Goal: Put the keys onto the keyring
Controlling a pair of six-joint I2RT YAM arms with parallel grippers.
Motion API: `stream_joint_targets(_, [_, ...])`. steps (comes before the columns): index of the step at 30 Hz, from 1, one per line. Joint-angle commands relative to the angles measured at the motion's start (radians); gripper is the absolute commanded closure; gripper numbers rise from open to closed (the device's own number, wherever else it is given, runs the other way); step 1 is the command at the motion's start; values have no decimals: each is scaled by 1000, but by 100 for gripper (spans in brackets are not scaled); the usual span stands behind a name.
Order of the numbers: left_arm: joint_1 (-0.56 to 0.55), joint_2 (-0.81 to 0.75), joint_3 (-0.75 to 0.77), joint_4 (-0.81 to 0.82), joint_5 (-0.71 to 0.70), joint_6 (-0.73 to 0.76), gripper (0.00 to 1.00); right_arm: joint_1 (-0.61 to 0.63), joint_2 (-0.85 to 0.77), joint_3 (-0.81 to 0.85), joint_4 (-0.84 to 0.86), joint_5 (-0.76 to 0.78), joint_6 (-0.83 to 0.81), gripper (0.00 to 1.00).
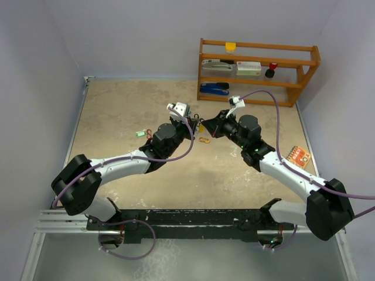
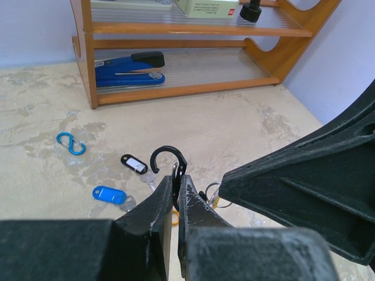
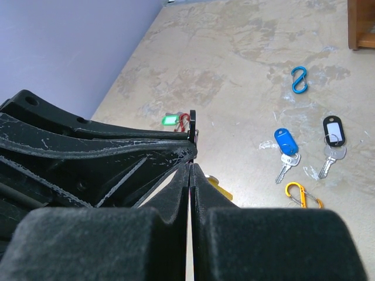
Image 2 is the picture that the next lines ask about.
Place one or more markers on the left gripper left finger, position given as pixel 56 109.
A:
pixel 143 237

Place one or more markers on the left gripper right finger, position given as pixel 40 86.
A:
pixel 193 212

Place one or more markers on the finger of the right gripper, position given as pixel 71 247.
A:
pixel 323 181

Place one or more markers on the yellow tag key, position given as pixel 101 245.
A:
pixel 213 200

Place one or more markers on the black S carabiner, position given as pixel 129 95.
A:
pixel 178 169

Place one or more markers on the orange S carabiner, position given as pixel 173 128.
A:
pixel 175 218

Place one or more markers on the black tag key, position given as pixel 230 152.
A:
pixel 145 174

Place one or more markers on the blue tag key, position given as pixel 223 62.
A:
pixel 115 197

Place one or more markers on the blue S carabiner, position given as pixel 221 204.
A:
pixel 73 146

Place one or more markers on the blue stapler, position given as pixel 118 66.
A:
pixel 130 71

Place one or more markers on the wooden shelf rack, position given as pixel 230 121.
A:
pixel 201 55

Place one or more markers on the white cardboard box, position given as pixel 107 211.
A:
pixel 205 9

